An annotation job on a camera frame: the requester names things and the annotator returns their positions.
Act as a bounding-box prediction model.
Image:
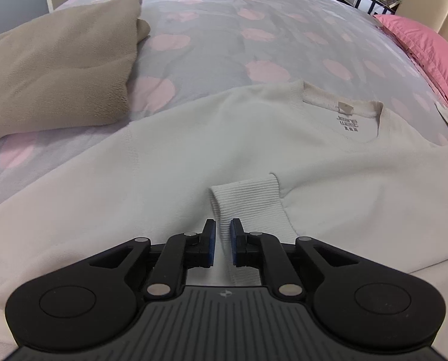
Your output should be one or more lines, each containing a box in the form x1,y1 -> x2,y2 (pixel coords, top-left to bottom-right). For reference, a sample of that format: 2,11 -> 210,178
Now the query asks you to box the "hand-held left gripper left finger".
89,218 -> 216,303

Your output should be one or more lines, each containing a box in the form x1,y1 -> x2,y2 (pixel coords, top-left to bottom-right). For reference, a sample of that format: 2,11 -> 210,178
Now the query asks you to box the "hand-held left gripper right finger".
229,218 -> 360,303

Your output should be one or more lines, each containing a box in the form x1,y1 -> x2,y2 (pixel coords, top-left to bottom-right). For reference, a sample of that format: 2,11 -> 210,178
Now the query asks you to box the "white sweatshirt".
0,80 -> 448,361

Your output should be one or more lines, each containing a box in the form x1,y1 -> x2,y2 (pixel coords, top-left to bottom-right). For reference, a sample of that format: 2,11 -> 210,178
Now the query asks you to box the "grey pink-dotted bed cover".
0,0 -> 448,211

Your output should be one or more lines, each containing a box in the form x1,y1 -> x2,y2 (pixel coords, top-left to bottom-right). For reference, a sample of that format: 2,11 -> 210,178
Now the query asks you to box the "folded tan garment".
0,0 -> 151,145

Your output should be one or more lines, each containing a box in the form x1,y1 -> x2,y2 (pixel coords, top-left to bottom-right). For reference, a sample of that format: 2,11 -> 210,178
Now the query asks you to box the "pink pillow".
374,14 -> 448,111

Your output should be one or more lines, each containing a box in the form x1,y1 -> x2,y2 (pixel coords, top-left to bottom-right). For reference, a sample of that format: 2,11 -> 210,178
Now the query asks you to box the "beige padded headboard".
395,0 -> 448,57

